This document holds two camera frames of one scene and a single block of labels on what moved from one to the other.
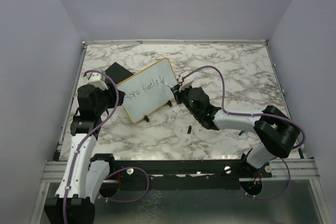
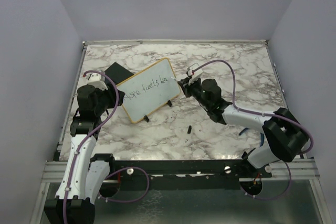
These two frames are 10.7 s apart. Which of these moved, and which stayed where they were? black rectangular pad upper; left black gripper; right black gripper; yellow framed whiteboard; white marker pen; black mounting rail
Moved: white marker pen; right black gripper
Stayed: black rectangular pad upper; black mounting rail; left black gripper; yellow framed whiteboard
